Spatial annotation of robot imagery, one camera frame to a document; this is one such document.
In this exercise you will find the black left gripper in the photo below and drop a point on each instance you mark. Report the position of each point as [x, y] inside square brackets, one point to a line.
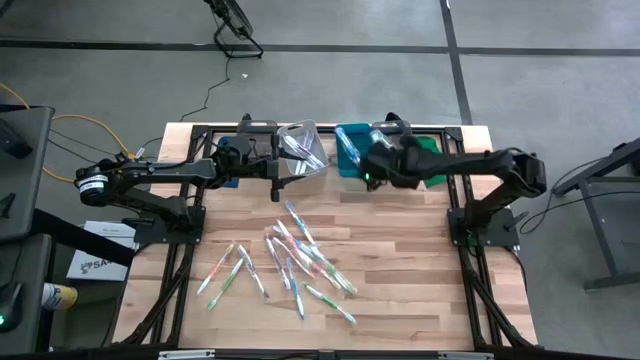
[247, 160]

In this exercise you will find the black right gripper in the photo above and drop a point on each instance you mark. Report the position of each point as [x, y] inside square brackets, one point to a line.
[395, 167]

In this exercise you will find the purple toothbrush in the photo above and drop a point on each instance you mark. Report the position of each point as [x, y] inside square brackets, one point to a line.
[310, 145]
[314, 161]
[306, 162]
[252, 271]
[277, 262]
[302, 151]

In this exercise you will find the green toothbrush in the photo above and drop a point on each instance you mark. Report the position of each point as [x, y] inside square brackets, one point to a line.
[344, 282]
[330, 303]
[382, 139]
[226, 283]

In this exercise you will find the blue toothbrush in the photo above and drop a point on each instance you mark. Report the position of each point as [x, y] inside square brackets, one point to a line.
[296, 290]
[354, 157]
[347, 147]
[312, 251]
[300, 221]

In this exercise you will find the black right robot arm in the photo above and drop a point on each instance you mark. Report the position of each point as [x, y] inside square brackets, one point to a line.
[475, 161]

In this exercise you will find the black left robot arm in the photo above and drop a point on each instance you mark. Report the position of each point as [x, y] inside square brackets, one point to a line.
[150, 172]

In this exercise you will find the clear translucent plastic bin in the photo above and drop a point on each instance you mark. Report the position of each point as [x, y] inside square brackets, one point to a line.
[400, 129]

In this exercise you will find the green mat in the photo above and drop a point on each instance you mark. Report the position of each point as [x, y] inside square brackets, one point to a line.
[429, 143]

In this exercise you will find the blue plastic bin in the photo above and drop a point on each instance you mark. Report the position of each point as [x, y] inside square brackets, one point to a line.
[345, 170]

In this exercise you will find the dark grey translucent bin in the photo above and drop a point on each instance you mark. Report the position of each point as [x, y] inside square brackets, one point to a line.
[242, 129]

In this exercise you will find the blue plastic lid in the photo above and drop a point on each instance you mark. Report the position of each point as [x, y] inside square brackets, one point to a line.
[231, 183]

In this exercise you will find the black floor fan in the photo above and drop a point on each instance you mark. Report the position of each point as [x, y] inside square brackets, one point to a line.
[235, 22]

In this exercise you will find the white cardboard box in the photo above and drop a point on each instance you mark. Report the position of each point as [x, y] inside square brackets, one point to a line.
[100, 270]

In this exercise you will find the black diagonal beam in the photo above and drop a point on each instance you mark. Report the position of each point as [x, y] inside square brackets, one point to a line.
[80, 237]

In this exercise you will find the grey side desk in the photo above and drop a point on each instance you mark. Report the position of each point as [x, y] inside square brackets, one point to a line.
[25, 265]
[30, 190]

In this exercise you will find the yellow and white can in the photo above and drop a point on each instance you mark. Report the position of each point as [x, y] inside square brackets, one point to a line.
[60, 297]

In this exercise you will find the black keyboard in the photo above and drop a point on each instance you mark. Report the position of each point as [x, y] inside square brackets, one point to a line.
[12, 142]

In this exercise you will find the black computer mouse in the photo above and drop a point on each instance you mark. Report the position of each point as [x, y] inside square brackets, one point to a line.
[10, 307]

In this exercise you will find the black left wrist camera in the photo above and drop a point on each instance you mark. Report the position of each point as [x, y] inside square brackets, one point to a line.
[275, 192]

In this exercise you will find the black frame clamp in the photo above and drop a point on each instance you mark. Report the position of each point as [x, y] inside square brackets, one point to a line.
[246, 118]
[392, 117]

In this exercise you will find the silver aluminium bracket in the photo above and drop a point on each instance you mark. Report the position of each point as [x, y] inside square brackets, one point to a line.
[465, 356]
[185, 355]

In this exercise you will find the black desk frame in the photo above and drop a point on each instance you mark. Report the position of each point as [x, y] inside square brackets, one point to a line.
[600, 240]

